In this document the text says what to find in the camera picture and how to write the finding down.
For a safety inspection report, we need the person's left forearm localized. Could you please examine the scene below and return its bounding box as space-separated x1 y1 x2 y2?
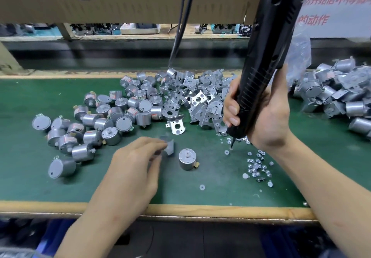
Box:
55 209 125 258

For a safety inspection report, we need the black hanging cable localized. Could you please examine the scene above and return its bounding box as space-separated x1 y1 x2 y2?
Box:
169 0 187 65
172 0 198 65

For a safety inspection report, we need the dark blue crate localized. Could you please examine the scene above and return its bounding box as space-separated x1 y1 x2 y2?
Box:
261 225 325 258

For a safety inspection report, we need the silver round motor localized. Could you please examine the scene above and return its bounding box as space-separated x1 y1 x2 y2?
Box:
178 148 199 170

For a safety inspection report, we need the pile of assembled motors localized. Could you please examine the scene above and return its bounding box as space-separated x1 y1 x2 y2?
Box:
293 57 371 135

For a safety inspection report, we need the black electric screwdriver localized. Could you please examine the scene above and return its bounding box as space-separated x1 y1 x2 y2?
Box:
227 0 307 148

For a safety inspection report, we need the person's right forearm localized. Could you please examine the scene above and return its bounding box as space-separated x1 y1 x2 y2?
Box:
272 133 371 258

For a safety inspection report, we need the small clear plastic bag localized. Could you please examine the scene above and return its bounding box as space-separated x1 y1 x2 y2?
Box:
287 26 312 85

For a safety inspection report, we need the person's right hand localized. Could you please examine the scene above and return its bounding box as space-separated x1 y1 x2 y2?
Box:
223 64 291 154

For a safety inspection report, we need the green bench mat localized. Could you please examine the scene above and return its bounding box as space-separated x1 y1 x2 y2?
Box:
0 77 371 206

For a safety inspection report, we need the blue plastic bin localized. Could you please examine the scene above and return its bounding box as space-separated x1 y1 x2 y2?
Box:
35 219 76 258

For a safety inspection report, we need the scatter of small silver screws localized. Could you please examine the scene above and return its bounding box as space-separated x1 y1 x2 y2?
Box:
199 136 308 206

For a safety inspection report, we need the silver metal bracket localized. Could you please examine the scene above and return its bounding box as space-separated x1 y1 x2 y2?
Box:
161 139 175 156

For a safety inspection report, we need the pile of silver motors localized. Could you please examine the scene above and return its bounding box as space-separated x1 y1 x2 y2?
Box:
32 90 163 179

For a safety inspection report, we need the pile of metal brackets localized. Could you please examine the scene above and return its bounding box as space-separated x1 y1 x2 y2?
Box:
120 68 238 135

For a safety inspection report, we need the person's left hand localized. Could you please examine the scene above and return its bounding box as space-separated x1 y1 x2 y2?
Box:
87 136 169 221

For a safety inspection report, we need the slanted wooden post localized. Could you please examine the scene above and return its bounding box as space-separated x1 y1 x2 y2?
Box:
0 41 30 75

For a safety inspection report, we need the white paper sign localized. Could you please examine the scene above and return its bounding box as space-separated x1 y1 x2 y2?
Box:
296 0 371 38

